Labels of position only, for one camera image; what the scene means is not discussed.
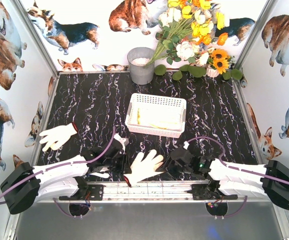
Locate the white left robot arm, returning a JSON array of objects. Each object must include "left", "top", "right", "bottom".
[{"left": 0, "top": 138, "right": 131, "bottom": 215}]

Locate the white plastic storage basket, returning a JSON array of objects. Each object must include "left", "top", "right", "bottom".
[{"left": 125, "top": 93, "right": 187, "bottom": 139}]

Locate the sunflower pot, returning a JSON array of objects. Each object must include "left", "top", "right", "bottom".
[{"left": 202, "top": 48, "right": 244, "bottom": 82}]

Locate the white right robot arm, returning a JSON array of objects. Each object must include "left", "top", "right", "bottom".
[{"left": 158, "top": 147, "right": 289, "bottom": 210}]

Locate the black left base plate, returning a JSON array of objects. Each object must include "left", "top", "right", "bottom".
[{"left": 59, "top": 184, "right": 104, "bottom": 201}]

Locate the orange dotted white glove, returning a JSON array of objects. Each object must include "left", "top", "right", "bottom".
[{"left": 136, "top": 107, "right": 182, "bottom": 131}]

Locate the grey metal bucket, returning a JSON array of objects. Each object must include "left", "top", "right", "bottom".
[{"left": 127, "top": 47, "right": 155, "bottom": 85}]

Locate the aluminium front rail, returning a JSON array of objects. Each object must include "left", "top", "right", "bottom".
[{"left": 13, "top": 181, "right": 273, "bottom": 203}]

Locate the artificial flower bouquet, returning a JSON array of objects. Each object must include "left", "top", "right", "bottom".
[{"left": 151, "top": 0, "right": 233, "bottom": 80}]

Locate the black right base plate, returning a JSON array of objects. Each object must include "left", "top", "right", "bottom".
[{"left": 187, "top": 177, "right": 238, "bottom": 200}]

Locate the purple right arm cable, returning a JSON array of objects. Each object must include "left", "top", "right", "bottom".
[{"left": 185, "top": 136, "right": 289, "bottom": 218}]

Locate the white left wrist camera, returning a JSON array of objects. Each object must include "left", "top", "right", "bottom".
[{"left": 113, "top": 133, "right": 129, "bottom": 151}]

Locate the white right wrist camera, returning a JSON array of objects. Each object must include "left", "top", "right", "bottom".
[{"left": 183, "top": 141, "right": 189, "bottom": 149}]

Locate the blue dotted white glove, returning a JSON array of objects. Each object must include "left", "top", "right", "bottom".
[{"left": 88, "top": 172, "right": 110, "bottom": 179}]

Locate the cream knit glove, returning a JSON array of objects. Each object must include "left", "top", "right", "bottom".
[
  {"left": 39, "top": 122, "right": 78, "bottom": 152},
  {"left": 123, "top": 149, "right": 164, "bottom": 188}
]

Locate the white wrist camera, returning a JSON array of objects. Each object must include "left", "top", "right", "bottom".
[
  {"left": 113, "top": 133, "right": 129, "bottom": 151},
  {"left": 183, "top": 141, "right": 189, "bottom": 149}
]

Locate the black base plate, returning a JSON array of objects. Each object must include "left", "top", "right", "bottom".
[
  {"left": 187, "top": 177, "right": 238, "bottom": 200},
  {"left": 59, "top": 184, "right": 104, "bottom": 201}
]

